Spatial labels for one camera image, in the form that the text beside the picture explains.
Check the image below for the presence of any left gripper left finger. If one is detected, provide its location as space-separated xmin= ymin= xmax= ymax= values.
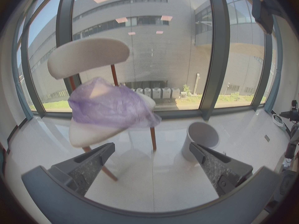
xmin=48 ymin=142 xmax=116 ymax=196

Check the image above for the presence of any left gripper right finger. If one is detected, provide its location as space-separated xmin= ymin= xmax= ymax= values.
xmin=189 ymin=141 xmax=254 ymax=197

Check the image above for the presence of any purple plastic bag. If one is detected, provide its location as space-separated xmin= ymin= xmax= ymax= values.
xmin=68 ymin=77 xmax=162 ymax=128

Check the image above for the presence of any white trash bin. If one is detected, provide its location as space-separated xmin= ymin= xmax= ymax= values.
xmin=182 ymin=122 xmax=220 ymax=166

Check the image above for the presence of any white chair with wooden legs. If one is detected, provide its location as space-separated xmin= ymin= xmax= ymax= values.
xmin=47 ymin=37 xmax=157 ymax=181

